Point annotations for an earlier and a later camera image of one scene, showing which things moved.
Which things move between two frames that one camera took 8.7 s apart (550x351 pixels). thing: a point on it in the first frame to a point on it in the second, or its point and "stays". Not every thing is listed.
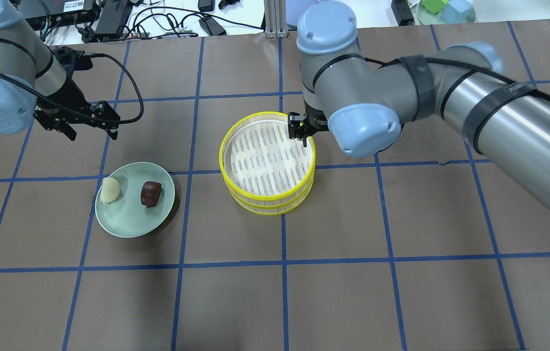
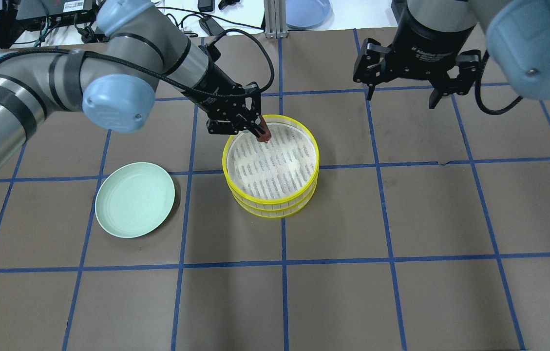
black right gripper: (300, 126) to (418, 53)
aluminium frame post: (275, 19) stays
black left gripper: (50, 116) to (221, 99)
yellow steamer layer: (245, 206) stays
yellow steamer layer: (260, 165) stays
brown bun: (150, 193) to (264, 126)
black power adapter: (212, 27) stays
